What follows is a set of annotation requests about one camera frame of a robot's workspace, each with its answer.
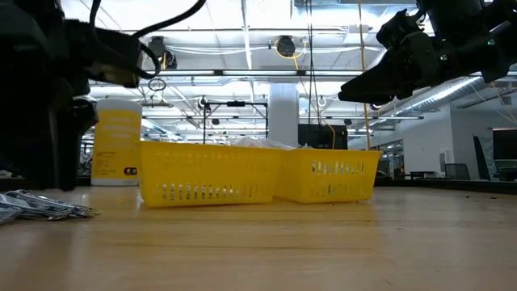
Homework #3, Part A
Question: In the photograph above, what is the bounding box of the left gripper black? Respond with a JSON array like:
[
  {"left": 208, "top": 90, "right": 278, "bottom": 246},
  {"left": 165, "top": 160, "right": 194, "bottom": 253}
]
[{"left": 40, "top": 80, "right": 99, "bottom": 192}]

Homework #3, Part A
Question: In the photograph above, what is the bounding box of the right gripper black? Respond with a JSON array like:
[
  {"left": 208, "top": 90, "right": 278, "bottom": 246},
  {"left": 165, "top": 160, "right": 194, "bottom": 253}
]
[{"left": 338, "top": 32, "right": 443, "bottom": 105}]

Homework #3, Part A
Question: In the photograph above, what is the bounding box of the packaged silver nail clipper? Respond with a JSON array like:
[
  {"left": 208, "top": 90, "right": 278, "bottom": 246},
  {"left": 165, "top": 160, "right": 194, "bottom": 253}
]
[
  {"left": 0, "top": 204, "right": 23, "bottom": 226},
  {"left": 6, "top": 188, "right": 101, "bottom": 218},
  {"left": 0, "top": 192, "right": 72, "bottom": 221}
]

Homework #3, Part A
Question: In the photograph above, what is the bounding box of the yellow slotted plastic basket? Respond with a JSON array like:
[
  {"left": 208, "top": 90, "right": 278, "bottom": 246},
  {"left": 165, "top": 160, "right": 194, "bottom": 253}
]
[
  {"left": 138, "top": 140, "right": 286, "bottom": 209},
  {"left": 276, "top": 147, "right": 383, "bottom": 204}
]

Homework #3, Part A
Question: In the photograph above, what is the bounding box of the bag of white cotton balls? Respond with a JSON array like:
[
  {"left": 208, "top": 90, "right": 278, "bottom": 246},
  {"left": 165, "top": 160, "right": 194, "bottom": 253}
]
[{"left": 230, "top": 137, "right": 267, "bottom": 150}]

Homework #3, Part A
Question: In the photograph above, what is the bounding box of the yellow wipes canister white lid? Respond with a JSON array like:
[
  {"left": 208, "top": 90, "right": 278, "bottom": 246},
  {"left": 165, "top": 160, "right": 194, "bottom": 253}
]
[{"left": 90, "top": 99, "right": 143, "bottom": 187}]

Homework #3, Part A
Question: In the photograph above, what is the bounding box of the black screen on stand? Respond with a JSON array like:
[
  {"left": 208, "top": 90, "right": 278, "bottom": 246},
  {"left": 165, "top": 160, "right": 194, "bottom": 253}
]
[{"left": 297, "top": 123, "right": 349, "bottom": 152}]

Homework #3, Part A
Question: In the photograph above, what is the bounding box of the white building column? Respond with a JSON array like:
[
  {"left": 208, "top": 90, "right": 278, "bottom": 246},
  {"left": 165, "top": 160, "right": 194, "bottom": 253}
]
[{"left": 267, "top": 82, "right": 301, "bottom": 147}]

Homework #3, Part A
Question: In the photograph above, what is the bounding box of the long ceiling light bar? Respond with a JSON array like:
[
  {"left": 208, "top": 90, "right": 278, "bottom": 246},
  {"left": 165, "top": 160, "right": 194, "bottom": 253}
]
[
  {"left": 141, "top": 115, "right": 425, "bottom": 120},
  {"left": 141, "top": 69, "right": 517, "bottom": 78}
]

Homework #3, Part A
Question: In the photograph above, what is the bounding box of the grey office chair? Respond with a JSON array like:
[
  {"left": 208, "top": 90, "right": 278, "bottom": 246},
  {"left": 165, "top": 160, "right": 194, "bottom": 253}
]
[{"left": 443, "top": 162, "right": 472, "bottom": 181}]

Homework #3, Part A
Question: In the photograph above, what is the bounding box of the dark leaning panel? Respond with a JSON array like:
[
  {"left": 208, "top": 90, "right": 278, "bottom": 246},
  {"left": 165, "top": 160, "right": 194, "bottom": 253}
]
[{"left": 473, "top": 135, "right": 498, "bottom": 182}]

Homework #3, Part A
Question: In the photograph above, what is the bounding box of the black desk monitor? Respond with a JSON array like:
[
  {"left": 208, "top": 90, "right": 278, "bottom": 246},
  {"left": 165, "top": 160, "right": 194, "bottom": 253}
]
[{"left": 491, "top": 128, "right": 517, "bottom": 161}]

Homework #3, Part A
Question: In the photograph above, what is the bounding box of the yellow hanging cable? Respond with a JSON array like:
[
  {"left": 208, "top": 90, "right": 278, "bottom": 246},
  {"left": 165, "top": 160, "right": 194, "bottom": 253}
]
[{"left": 357, "top": 0, "right": 372, "bottom": 154}]

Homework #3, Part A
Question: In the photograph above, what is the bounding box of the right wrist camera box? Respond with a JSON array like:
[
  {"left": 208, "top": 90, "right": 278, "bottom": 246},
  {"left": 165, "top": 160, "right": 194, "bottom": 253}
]
[{"left": 375, "top": 8, "right": 423, "bottom": 50}]

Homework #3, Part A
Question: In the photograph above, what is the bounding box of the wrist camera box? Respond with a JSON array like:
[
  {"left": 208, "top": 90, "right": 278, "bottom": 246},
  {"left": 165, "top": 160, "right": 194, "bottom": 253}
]
[
  {"left": 64, "top": 19, "right": 143, "bottom": 89},
  {"left": 375, "top": 8, "right": 423, "bottom": 50}
]

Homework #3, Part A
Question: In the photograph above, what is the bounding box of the silver ceiling air duct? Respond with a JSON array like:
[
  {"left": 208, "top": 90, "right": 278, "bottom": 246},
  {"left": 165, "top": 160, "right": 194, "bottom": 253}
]
[{"left": 397, "top": 76, "right": 494, "bottom": 116}]

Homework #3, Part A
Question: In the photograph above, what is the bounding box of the black ceiling cable reel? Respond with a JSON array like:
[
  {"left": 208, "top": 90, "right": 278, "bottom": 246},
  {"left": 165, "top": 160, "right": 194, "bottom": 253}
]
[
  {"left": 275, "top": 35, "right": 297, "bottom": 57},
  {"left": 147, "top": 35, "right": 179, "bottom": 70}
]

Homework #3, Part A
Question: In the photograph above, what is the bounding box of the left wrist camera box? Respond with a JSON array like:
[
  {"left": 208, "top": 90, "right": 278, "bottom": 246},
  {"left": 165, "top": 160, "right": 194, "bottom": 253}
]
[{"left": 64, "top": 19, "right": 143, "bottom": 89}]

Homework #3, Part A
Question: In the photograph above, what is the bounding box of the black metal frame stand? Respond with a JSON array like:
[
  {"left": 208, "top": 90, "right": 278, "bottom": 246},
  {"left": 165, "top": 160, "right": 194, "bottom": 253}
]
[{"left": 201, "top": 100, "right": 270, "bottom": 145}]

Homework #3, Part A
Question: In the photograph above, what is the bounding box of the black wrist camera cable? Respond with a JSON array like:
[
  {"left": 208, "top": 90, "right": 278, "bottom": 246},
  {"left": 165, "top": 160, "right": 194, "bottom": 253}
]
[{"left": 89, "top": 0, "right": 208, "bottom": 81}]

